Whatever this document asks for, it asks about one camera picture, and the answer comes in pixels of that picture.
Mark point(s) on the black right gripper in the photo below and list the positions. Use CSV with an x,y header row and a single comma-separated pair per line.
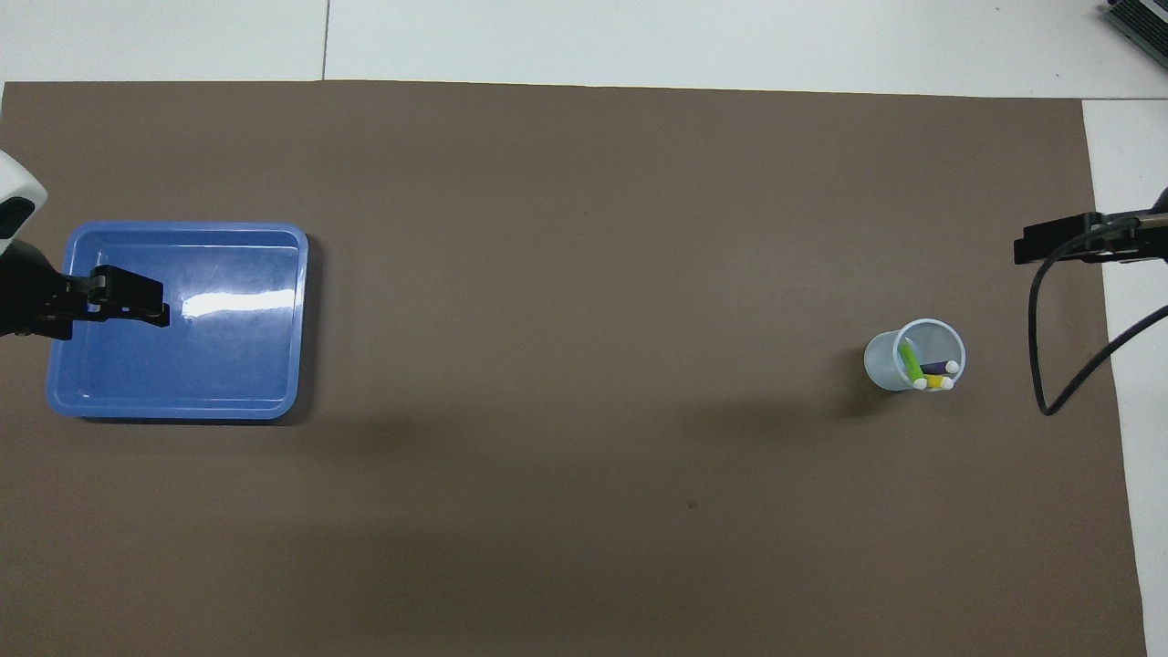
x,y
1145,239

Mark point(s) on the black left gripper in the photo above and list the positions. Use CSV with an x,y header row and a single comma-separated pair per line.
x,y
32,292

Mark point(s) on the purple marker pen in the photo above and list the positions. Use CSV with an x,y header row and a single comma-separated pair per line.
x,y
935,368

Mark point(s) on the green marker pen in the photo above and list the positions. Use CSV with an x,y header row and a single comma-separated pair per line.
x,y
910,360

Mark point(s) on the blue plastic tray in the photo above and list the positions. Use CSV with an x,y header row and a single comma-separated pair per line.
x,y
228,365

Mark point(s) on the yellow marker pen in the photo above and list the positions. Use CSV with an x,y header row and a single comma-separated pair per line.
x,y
937,382

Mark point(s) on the clear plastic cup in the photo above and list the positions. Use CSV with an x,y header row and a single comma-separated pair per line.
x,y
881,360

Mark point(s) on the grey ribbed device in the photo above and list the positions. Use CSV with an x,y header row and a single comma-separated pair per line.
x,y
1141,23

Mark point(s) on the brown table mat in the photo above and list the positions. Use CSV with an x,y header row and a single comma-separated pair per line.
x,y
584,274

